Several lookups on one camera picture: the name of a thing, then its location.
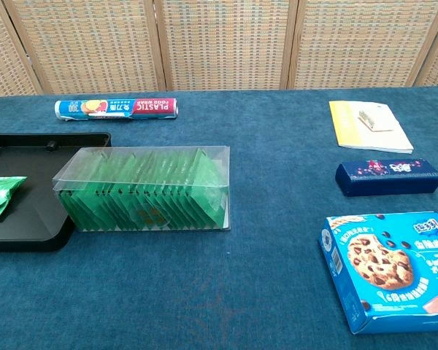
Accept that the clear box of green packets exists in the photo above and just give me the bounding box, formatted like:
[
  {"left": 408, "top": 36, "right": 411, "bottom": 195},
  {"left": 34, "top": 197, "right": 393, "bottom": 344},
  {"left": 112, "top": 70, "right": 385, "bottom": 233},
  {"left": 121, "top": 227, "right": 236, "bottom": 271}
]
[{"left": 52, "top": 144, "right": 231, "bottom": 233}]

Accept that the dark blue narrow box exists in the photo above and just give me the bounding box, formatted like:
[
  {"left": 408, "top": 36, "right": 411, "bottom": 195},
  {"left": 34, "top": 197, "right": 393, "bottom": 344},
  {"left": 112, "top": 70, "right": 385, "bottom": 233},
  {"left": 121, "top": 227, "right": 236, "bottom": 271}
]
[{"left": 334, "top": 157, "right": 438, "bottom": 198}]

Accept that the black plastic tray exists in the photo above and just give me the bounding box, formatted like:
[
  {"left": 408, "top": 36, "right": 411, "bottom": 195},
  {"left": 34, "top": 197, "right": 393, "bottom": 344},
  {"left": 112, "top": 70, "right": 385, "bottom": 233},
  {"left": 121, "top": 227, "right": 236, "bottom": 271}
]
[{"left": 0, "top": 132, "right": 112, "bottom": 253}]

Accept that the plastic food wrap roll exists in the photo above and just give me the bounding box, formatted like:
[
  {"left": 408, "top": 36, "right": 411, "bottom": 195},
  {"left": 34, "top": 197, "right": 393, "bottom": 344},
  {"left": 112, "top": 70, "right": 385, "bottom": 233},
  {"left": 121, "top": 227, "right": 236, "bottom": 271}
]
[{"left": 54, "top": 97, "right": 180, "bottom": 122}]

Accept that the row of green tea packets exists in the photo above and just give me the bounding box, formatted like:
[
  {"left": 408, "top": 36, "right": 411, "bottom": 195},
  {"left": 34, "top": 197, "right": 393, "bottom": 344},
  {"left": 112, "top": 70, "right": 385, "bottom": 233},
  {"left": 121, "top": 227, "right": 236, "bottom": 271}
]
[{"left": 58, "top": 151, "right": 205, "bottom": 232}]

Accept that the blue felt table cover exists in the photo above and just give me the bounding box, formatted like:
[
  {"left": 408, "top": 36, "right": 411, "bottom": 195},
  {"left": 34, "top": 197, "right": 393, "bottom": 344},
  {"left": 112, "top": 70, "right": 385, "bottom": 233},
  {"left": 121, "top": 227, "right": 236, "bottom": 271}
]
[{"left": 0, "top": 85, "right": 438, "bottom": 350}]

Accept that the blue chocolate cookie box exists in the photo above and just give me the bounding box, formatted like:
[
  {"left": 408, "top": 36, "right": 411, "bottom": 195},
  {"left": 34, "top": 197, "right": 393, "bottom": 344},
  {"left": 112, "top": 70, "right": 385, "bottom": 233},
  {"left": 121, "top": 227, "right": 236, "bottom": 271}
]
[{"left": 319, "top": 210, "right": 438, "bottom": 335}]

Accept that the woven wicker folding screen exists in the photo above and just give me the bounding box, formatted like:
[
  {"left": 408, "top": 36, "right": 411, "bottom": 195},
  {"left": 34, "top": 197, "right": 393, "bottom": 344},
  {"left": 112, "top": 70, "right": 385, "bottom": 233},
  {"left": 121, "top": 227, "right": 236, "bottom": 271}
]
[{"left": 0, "top": 0, "right": 438, "bottom": 98}]

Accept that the yellow white booklet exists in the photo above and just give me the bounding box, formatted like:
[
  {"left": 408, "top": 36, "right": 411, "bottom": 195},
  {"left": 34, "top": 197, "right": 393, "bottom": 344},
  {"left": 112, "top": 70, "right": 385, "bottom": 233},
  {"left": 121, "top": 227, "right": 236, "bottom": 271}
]
[{"left": 328, "top": 100, "right": 415, "bottom": 155}]

